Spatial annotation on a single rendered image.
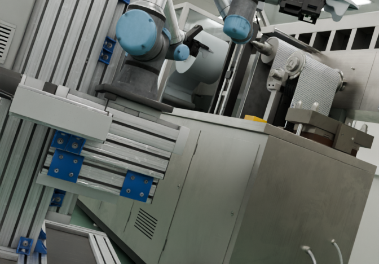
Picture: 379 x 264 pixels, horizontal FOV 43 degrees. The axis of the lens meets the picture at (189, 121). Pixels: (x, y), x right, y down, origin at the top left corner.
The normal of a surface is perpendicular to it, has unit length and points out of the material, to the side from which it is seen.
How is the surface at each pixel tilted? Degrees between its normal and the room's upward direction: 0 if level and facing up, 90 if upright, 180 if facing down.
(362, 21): 90
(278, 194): 90
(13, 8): 90
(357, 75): 90
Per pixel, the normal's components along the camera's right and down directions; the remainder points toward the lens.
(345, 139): 0.46, 0.10
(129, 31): -0.17, 0.03
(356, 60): -0.83, -0.29
